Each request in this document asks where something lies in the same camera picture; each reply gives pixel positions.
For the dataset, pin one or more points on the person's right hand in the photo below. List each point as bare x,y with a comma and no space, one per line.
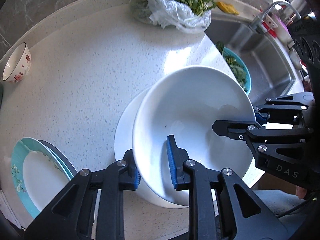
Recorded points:
300,192

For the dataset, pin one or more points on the stainless steel sink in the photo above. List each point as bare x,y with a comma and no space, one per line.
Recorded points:
267,60

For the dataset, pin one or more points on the chrome faucet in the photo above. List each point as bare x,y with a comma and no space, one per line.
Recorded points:
278,13

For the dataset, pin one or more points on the teal rimmed plate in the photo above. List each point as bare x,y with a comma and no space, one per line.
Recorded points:
38,174

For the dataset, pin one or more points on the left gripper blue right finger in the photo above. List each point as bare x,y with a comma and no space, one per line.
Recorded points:
221,205

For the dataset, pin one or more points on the plastic bag of greens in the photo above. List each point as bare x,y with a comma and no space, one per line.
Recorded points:
187,16

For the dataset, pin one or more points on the grey rimmed white plate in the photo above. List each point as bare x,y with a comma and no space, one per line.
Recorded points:
69,166

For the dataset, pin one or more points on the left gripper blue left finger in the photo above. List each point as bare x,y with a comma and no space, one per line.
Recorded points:
91,202

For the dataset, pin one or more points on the teal colander with greens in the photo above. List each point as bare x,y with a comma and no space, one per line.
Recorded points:
237,66

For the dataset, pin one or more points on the red flower patterned bowl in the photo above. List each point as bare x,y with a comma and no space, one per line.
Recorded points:
18,64

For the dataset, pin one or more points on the large white bowl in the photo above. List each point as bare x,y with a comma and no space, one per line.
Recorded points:
123,142

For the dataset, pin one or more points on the small white bowl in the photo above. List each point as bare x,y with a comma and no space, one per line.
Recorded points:
185,104

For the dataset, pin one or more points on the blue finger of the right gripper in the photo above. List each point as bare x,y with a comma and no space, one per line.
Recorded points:
254,132
291,109

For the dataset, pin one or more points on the yellow sponge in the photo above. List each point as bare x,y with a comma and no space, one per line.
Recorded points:
227,8

